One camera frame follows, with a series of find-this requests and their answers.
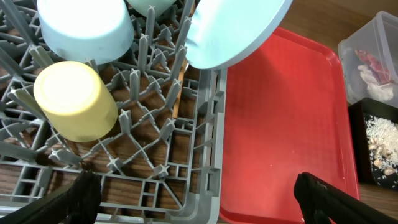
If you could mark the white tissue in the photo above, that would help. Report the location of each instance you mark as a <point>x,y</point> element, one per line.
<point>377,91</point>

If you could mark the clear plastic waste bin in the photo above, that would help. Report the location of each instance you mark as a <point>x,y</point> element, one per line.
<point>379,37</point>

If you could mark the red snack wrapper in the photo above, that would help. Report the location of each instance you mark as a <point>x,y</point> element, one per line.
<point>381,72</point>

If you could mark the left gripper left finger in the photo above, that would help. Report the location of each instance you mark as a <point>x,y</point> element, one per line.
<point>76,202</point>

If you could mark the black plastic waste tray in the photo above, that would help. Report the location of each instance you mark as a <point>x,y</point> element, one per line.
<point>359,114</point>

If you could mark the red plastic serving tray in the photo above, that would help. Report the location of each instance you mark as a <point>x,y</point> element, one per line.
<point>286,113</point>

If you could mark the mint green bowl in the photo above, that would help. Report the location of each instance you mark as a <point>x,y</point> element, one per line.
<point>142,6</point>

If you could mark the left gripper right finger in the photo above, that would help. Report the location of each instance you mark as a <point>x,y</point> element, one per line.
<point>321,202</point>

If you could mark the rice and peanut leftovers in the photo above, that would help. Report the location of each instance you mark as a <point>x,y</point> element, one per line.
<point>381,135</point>

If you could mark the wooden chopstick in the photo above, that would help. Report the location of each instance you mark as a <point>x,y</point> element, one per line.
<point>180,78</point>

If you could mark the yellow plastic cup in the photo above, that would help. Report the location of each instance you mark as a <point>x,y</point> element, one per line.
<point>76,101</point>

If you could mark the pale blue round plate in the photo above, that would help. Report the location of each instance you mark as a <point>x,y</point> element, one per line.
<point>224,32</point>

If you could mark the light blue bowl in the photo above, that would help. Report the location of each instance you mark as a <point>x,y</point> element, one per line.
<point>78,30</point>

